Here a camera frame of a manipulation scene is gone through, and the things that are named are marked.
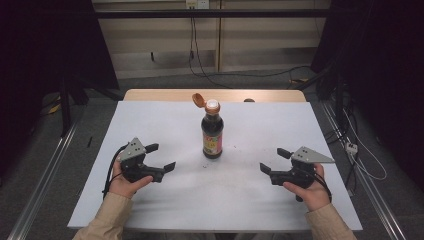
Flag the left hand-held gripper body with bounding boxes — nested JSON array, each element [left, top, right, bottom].
[[117, 136, 166, 185]]

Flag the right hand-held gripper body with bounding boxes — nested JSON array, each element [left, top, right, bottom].
[[269, 145, 336, 203]]

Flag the dark sauce bottle orange cap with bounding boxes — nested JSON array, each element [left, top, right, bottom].
[[191, 92, 225, 160]]

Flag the person's right hand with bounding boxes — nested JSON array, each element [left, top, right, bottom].
[[282, 162, 332, 213]]

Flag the person's left hand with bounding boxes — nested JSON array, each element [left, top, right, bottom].
[[108, 159, 155, 200]]

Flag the white board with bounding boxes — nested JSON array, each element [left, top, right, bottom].
[[67, 100, 364, 234]]

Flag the wooden table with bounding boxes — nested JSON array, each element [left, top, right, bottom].
[[122, 88, 307, 103]]

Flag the white power strip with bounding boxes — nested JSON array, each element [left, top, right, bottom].
[[345, 141, 359, 156]]

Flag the black metal stand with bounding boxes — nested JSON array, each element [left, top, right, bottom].
[[59, 77, 90, 138]]

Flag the black curtain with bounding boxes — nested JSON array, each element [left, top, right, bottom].
[[0, 0, 120, 174], [310, 0, 424, 193]]

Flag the black horizontal bar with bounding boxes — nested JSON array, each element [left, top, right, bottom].
[[94, 8, 336, 20]]

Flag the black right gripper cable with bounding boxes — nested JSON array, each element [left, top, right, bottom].
[[308, 167, 334, 204]]

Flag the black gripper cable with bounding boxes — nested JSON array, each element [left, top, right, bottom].
[[101, 143, 130, 200], [308, 167, 334, 204]]

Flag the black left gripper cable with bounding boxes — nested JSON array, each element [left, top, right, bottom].
[[101, 143, 130, 200]]

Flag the metal floor rail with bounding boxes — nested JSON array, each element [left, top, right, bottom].
[[320, 101, 408, 240], [6, 122, 80, 240]]

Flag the white cable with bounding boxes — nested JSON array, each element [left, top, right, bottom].
[[342, 109, 388, 182]]

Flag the black floor cable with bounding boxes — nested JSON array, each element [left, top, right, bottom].
[[229, 65, 312, 84]]

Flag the black hanging cable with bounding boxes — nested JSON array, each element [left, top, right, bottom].
[[187, 16, 233, 90]]

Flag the wooden vertical post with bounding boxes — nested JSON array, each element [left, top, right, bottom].
[[215, 0, 224, 73]]

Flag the white wall outlet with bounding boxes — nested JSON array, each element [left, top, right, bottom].
[[185, 0, 211, 10]]

